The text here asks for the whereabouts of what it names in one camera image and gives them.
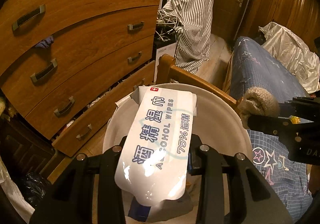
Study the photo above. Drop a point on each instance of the beige sock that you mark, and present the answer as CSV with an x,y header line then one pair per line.
x,y
260,102

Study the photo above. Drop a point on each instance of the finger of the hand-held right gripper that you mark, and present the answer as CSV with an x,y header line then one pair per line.
x,y
305,106
270,125

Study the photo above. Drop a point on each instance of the grey striped cloth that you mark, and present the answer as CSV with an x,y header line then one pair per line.
x,y
192,13

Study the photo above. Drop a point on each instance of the white plastic bucket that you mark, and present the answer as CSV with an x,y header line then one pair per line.
x,y
220,119

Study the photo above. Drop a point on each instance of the wooden chest of drawers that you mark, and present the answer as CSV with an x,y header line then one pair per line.
x,y
80,38

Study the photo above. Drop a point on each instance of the blue cloth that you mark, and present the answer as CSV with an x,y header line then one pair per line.
x,y
46,42

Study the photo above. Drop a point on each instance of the black plastic bag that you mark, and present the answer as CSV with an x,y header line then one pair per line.
x,y
35,189

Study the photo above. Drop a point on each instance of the blue white flat packet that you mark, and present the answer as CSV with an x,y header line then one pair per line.
x,y
160,211

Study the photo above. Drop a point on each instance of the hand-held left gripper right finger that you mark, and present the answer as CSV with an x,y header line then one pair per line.
x,y
200,161

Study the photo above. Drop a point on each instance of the white wet wipes packet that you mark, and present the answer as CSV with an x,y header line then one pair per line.
x,y
160,144

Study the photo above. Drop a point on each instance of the white plastic sheet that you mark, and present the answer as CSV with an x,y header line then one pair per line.
x,y
12,194

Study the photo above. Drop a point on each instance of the yellow crumpled wrapper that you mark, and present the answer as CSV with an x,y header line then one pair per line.
x,y
294,120

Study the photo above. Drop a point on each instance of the white carton box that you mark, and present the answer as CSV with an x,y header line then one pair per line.
x,y
163,56

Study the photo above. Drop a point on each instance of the white satin cloth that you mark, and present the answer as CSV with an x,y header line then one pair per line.
x,y
290,48

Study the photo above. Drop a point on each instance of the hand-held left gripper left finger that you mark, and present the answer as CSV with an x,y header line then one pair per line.
x,y
110,164

